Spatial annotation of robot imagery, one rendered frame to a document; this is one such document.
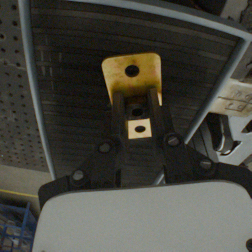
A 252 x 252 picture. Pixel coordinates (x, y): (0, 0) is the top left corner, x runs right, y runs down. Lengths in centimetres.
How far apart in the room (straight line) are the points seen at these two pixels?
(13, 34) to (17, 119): 41
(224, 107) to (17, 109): 79
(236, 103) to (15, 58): 66
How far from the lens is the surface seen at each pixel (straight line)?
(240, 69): 24
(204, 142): 41
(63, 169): 25
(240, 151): 60
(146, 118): 15
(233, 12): 24
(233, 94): 29
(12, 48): 73
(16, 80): 80
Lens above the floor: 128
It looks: 41 degrees down
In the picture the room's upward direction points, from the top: 179 degrees clockwise
